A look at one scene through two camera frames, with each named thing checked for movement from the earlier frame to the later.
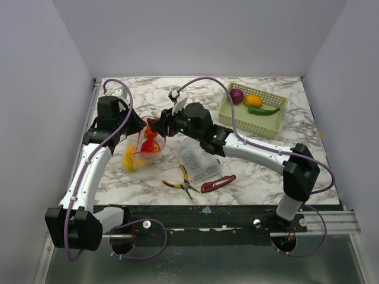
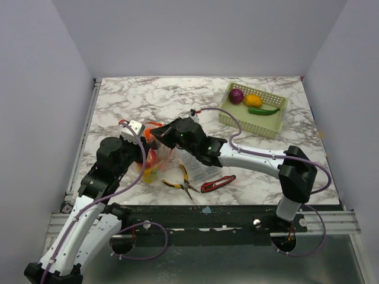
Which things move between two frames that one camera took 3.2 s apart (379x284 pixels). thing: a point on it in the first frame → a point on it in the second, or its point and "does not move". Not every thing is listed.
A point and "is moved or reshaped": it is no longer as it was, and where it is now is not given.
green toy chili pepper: [262, 112] does not move
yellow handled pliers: [186, 184] does not move
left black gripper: [138, 123] → [127, 142]
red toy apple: [150, 145] is moved or reshaped
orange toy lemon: [253, 100] does not move
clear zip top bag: [150, 144] is moved or reshaped
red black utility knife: [214, 184] does not move
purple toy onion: [237, 95] does not move
